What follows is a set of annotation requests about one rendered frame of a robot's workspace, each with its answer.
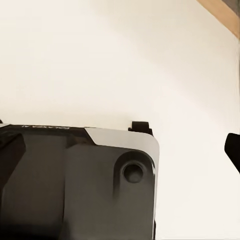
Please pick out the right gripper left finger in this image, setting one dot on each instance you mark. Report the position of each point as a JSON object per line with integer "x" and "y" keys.
{"x": 12, "y": 149}

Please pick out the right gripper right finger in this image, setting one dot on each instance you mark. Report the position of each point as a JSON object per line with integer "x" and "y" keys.
{"x": 232, "y": 149}

